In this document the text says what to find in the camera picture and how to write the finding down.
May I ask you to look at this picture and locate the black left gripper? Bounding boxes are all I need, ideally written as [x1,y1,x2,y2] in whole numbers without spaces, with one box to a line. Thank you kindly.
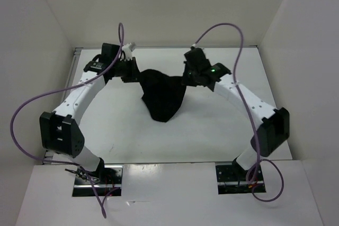
[112,57,145,83]

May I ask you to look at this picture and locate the black skirt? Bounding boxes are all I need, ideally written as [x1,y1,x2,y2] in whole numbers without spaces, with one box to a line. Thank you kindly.
[138,69,186,122]

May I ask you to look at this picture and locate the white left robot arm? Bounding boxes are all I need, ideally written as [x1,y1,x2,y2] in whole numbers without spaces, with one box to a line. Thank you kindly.
[39,42,139,184]

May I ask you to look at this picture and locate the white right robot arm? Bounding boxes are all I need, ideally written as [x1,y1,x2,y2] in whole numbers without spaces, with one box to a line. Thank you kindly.
[182,47,290,180]

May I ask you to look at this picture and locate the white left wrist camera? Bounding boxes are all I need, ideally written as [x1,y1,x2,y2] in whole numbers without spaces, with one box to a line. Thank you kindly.
[121,42,136,61]

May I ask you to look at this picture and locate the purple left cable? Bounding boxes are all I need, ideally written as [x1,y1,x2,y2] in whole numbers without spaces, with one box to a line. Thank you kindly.
[10,22,125,219]

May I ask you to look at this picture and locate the purple cable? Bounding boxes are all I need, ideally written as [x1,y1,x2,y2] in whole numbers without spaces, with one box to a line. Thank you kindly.
[191,22,286,203]
[10,22,125,219]

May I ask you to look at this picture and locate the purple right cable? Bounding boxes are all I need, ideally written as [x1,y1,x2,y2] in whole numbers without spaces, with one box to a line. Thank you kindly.
[191,22,286,203]

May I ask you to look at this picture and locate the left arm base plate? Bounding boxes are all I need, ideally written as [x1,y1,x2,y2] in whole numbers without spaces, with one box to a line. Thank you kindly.
[72,164,123,197]

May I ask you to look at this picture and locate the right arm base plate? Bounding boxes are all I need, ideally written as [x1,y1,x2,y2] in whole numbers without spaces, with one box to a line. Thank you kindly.
[215,162,266,195]

